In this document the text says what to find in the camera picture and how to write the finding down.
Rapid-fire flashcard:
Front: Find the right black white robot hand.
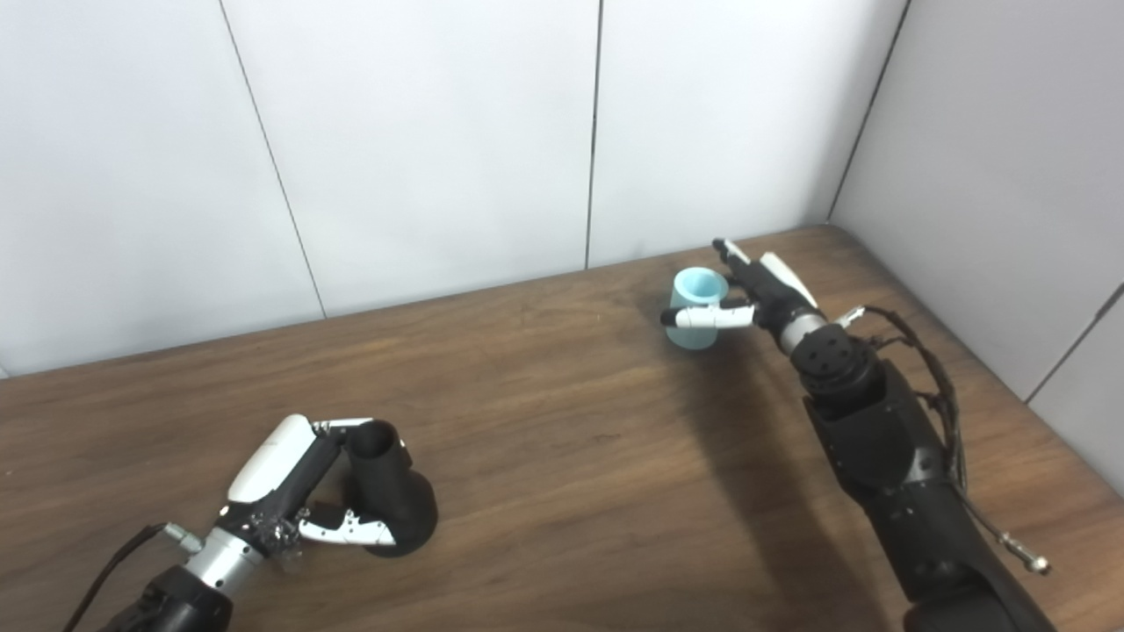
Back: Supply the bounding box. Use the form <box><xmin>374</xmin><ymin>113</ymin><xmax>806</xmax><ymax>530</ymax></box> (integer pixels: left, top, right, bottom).
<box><xmin>660</xmin><ymin>237</ymin><xmax>826</xmax><ymax>352</ymax></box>

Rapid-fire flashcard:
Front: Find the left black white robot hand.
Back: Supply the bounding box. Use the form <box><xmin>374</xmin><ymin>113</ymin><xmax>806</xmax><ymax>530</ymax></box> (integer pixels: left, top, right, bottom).
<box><xmin>215</xmin><ymin>414</ymin><xmax>414</xmax><ymax>556</ymax></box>

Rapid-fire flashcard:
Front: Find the light-blue hose piece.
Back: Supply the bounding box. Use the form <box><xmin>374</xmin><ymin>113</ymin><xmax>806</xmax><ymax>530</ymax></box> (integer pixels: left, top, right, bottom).
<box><xmin>665</xmin><ymin>268</ymin><xmax>730</xmax><ymax>350</ymax></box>

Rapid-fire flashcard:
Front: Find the black nozzle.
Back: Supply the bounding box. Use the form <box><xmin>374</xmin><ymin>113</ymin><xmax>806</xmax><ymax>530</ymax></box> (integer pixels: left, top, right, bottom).
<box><xmin>347</xmin><ymin>420</ymin><xmax>438</xmax><ymax>557</ymax></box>

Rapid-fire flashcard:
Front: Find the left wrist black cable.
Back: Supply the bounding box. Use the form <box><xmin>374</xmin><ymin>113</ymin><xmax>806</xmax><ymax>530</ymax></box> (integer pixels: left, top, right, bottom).
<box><xmin>61</xmin><ymin>522</ymin><xmax>205</xmax><ymax>632</ymax></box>

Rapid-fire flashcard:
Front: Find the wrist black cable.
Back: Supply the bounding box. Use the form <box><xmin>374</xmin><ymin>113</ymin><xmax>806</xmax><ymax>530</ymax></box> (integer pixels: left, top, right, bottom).
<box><xmin>61</xmin><ymin>522</ymin><xmax>205</xmax><ymax>632</ymax></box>
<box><xmin>839</xmin><ymin>305</ymin><xmax>1052</xmax><ymax>576</ymax></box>

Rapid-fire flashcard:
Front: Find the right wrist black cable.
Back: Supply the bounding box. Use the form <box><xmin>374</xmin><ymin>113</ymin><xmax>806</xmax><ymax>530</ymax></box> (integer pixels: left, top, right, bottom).
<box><xmin>839</xmin><ymin>305</ymin><xmax>1052</xmax><ymax>576</ymax></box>

